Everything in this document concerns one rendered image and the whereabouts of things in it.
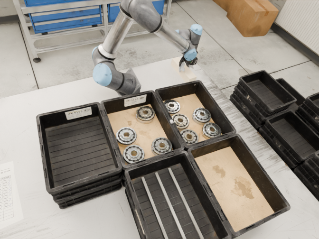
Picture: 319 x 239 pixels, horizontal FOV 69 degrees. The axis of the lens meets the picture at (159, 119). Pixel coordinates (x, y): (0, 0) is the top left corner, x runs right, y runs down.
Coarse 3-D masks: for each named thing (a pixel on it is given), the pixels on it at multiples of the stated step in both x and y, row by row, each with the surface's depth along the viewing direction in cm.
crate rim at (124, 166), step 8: (128, 96) 122; (160, 104) 122; (104, 112) 114; (168, 120) 116; (112, 128) 109; (112, 136) 106; (176, 136) 111; (120, 152) 102; (168, 152) 105; (120, 160) 100; (144, 160) 102
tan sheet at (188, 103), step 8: (184, 96) 142; (192, 96) 142; (184, 104) 137; (192, 104) 138; (200, 104) 139; (184, 112) 134; (192, 112) 134; (192, 120) 131; (192, 128) 127; (200, 128) 128; (200, 136) 125
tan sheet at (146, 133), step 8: (120, 112) 128; (128, 112) 129; (112, 120) 124; (120, 120) 125; (128, 120) 125; (136, 120) 126; (120, 128) 122; (136, 128) 123; (144, 128) 124; (152, 128) 124; (160, 128) 125; (144, 136) 120; (152, 136) 121; (160, 136) 122; (136, 144) 117; (144, 144) 117; (144, 152) 115
